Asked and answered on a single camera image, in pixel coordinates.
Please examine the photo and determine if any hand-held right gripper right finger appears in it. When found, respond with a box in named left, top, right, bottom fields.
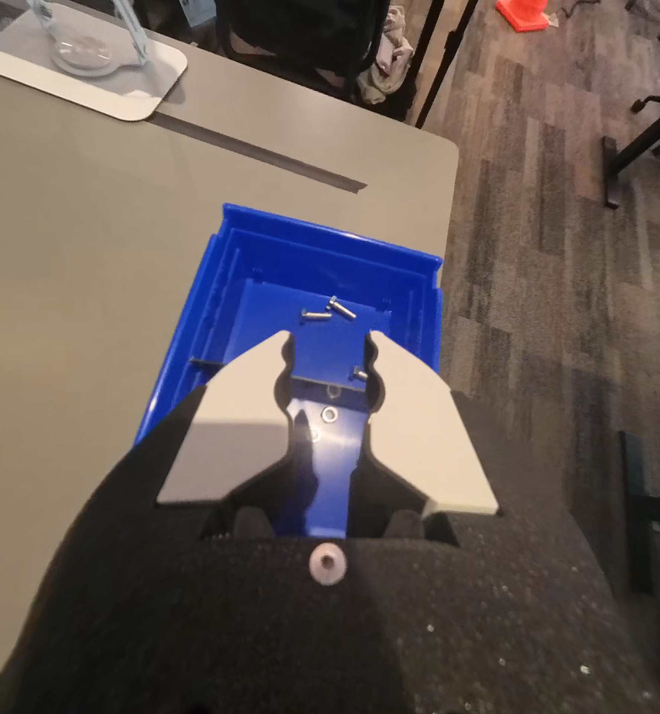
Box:
left=357, top=330, right=501, bottom=518

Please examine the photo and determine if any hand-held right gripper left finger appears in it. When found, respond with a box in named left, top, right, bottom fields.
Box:
left=156, top=329, right=297, bottom=505

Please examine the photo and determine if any blue parts bin with divider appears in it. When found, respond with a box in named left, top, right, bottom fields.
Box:
left=134, top=203, right=443, bottom=539

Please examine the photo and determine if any black furniture base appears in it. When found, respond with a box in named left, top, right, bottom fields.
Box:
left=619, top=430, right=660, bottom=595

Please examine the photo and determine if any black desk leg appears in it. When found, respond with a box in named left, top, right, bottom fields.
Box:
left=602, top=94, right=660, bottom=211

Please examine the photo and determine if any white document stand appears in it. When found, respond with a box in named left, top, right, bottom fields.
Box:
left=0, top=0, right=188, bottom=122

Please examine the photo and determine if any black tripod light stand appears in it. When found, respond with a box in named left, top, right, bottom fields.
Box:
left=407, top=0, right=480, bottom=130

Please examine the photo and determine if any pale crumpled cloth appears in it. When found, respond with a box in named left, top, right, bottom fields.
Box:
left=357, top=6, right=416, bottom=105

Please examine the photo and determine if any black office chair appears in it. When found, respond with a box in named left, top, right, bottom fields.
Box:
left=218, top=0, right=392, bottom=102

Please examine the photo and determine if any orange traffic cone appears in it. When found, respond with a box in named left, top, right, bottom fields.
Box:
left=494, top=0, right=552, bottom=34

